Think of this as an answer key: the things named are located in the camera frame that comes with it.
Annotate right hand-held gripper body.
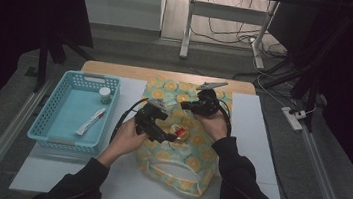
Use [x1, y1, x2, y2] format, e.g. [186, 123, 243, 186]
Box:
[192, 79, 230, 119]

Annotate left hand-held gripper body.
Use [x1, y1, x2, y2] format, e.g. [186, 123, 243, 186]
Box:
[132, 96, 171, 143]

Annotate round tin with red label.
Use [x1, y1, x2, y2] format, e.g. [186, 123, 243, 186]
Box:
[166, 122, 192, 144]

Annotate yellow lemon-print cloth bag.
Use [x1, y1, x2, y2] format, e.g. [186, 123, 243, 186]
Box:
[130, 74, 236, 199]

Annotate light blue perforated plastic basket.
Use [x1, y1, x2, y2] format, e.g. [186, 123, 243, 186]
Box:
[25, 65, 123, 158]

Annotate person's right hand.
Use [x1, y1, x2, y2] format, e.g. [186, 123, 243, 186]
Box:
[191, 107, 233, 144]

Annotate person's left hand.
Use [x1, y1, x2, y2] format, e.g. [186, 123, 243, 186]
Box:
[95, 114, 151, 172]

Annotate small jar with white lid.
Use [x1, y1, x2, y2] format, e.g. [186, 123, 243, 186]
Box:
[97, 86, 113, 106]

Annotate wooden table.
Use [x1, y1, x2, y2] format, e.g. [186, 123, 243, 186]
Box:
[81, 59, 258, 96]

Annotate white tube with red end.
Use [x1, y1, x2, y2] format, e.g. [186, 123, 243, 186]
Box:
[74, 103, 107, 139]

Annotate white power strip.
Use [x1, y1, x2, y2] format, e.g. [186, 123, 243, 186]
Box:
[279, 106, 307, 132]

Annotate black metal stand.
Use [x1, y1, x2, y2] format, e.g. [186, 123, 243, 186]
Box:
[258, 3, 353, 137]

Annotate black tripod stand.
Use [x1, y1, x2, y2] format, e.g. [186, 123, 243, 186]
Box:
[32, 28, 97, 99]

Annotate left hand-held gripper black cable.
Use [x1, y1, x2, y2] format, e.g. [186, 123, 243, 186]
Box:
[108, 93, 149, 148]

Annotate hand-held gripper black cable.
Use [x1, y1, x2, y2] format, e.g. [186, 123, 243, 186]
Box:
[108, 93, 149, 148]
[206, 98, 295, 199]

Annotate right hand-held gripper black cable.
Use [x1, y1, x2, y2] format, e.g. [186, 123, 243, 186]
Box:
[206, 98, 295, 199]

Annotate white floor cable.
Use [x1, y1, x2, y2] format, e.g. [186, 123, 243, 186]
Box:
[247, 54, 294, 110]

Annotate tangle of black floor cables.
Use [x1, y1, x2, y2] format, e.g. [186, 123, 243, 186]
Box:
[188, 0, 294, 61]

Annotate white metal desk frame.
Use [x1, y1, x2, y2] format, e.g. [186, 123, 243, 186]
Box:
[71, 0, 321, 76]

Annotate aluminium floor rail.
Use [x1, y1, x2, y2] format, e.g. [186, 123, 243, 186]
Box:
[292, 125, 353, 199]
[0, 72, 54, 199]

